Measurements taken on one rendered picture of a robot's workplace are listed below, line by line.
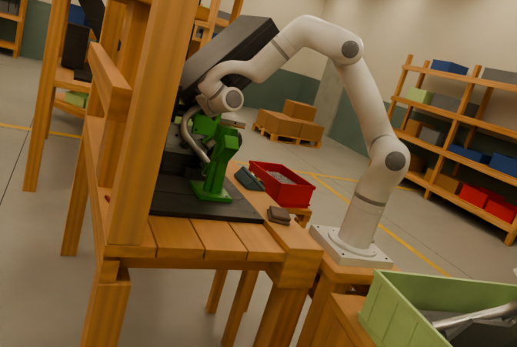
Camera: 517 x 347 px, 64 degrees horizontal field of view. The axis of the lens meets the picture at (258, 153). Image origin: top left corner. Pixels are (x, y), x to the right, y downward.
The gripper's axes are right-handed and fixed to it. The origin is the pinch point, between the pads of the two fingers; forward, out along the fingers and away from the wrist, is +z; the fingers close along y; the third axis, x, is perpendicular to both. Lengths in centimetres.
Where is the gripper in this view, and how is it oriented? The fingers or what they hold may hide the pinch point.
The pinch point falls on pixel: (200, 106)
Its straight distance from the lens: 172.1
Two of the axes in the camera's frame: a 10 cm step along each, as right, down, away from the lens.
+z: -4.9, -0.2, 8.7
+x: -7.1, 6.0, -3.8
